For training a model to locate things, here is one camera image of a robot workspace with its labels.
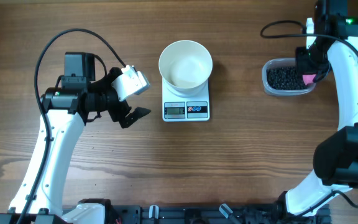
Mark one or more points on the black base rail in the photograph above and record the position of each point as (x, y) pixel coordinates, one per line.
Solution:
(257, 213)

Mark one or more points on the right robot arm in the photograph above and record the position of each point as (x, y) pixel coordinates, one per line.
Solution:
(332, 46)

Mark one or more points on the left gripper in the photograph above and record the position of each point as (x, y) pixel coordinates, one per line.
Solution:
(118, 114)

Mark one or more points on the clear plastic container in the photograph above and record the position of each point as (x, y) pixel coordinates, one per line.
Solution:
(282, 62)

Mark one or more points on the white bowl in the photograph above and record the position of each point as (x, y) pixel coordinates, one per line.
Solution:
(185, 65)

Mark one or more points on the white digital kitchen scale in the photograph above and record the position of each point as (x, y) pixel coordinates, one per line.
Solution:
(192, 106)

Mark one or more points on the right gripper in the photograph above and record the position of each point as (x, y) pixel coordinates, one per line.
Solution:
(302, 64)

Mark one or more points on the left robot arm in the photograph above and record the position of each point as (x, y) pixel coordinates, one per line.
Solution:
(65, 109)

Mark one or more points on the black beans in container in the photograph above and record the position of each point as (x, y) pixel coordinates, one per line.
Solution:
(285, 78)

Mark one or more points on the pink scoop blue handle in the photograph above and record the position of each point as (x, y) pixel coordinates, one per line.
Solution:
(308, 79)

